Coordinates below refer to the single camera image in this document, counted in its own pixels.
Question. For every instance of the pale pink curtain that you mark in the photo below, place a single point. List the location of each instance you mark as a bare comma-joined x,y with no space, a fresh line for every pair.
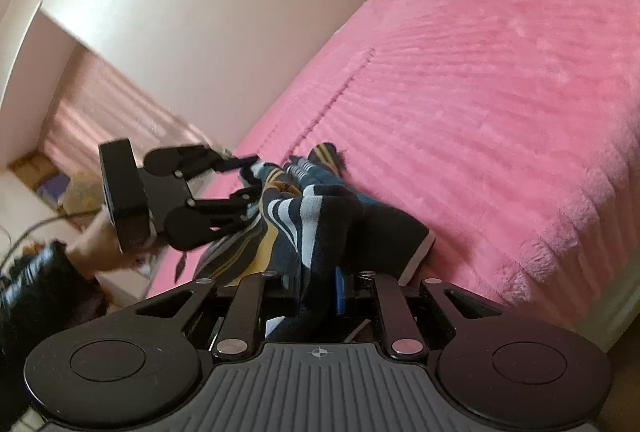
110,111

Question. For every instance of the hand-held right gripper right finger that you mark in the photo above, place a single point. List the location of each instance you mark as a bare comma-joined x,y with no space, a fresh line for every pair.
341,292

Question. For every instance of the pink fleece blanket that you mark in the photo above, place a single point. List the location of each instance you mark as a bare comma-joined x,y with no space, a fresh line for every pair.
475,111

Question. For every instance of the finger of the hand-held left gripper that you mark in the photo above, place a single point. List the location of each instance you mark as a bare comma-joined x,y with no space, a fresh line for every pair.
230,207
240,161

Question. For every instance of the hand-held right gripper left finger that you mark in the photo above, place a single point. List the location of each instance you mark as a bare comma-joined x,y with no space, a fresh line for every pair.
250,307

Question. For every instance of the wooden shelf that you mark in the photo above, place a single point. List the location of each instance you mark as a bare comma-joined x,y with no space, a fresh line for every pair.
30,161

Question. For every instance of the person's left forearm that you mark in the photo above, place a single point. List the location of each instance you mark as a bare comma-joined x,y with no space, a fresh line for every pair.
40,312

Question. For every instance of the person's left hand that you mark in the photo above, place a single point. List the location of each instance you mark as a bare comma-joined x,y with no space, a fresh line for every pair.
100,242

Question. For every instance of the striped navy sweater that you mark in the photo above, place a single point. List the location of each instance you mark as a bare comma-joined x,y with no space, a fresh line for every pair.
320,222

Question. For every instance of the beige bed base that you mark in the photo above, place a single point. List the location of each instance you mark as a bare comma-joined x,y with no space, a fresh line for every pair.
610,302

